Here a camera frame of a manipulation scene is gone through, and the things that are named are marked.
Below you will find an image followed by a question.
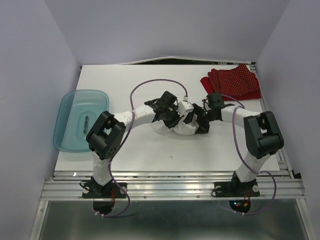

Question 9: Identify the teal plastic bin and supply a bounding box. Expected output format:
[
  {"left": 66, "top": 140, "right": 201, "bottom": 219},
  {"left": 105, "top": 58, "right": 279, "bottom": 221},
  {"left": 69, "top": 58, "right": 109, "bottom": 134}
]
[{"left": 53, "top": 89, "right": 109, "bottom": 153}]

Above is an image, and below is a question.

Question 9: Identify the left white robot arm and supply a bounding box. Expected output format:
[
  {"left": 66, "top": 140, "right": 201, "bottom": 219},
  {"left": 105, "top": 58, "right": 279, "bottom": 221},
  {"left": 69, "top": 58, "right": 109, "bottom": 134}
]
[{"left": 86, "top": 91, "right": 193, "bottom": 197}]

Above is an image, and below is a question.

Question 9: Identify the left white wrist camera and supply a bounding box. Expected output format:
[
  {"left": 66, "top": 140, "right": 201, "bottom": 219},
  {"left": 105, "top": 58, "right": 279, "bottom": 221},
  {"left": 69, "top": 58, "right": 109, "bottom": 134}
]
[{"left": 177, "top": 100, "right": 194, "bottom": 117}]

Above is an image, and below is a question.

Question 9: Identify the white ruffled skirt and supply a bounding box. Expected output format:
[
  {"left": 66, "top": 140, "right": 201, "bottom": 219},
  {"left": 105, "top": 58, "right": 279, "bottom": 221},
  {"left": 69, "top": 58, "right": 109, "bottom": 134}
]
[{"left": 151, "top": 109, "right": 199, "bottom": 136}]

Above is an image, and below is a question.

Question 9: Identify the red polka dot skirt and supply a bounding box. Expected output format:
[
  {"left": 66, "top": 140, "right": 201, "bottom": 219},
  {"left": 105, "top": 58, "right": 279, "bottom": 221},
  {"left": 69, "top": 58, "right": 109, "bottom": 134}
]
[{"left": 200, "top": 64, "right": 262, "bottom": 101}]

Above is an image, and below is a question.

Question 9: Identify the aluminium rail frame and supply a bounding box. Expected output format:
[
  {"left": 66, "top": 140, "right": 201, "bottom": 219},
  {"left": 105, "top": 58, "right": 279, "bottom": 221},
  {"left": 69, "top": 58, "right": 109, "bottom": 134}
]
[{"left": 30, "top": 160, "right": 316, "bottom": 240}]

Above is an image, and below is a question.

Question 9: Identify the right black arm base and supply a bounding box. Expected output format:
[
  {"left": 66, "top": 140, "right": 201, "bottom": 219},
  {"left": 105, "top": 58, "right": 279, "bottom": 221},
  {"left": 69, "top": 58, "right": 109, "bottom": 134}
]
[{"left": 211, "top": 172, "right": 260, "bottom": 214}]

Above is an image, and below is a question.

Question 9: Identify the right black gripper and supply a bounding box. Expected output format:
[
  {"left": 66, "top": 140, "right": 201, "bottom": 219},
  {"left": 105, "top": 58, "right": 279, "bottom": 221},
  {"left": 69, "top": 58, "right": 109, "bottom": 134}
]
[{"left": 181, "top": 102, "right": 214, "bottom": 133}]

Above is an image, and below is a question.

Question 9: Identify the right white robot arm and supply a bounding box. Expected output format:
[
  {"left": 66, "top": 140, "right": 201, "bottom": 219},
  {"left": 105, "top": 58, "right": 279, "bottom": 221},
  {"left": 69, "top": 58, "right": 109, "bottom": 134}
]
[{"left": 190, "top": 92, "right": 284, "bottom": 195}]

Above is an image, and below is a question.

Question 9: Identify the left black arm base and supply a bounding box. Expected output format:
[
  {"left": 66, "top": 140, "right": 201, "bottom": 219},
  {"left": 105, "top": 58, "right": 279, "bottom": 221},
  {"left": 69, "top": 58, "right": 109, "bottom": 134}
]
[{"left": 79, "top": 177, "right": 128, "bottom": 218}]

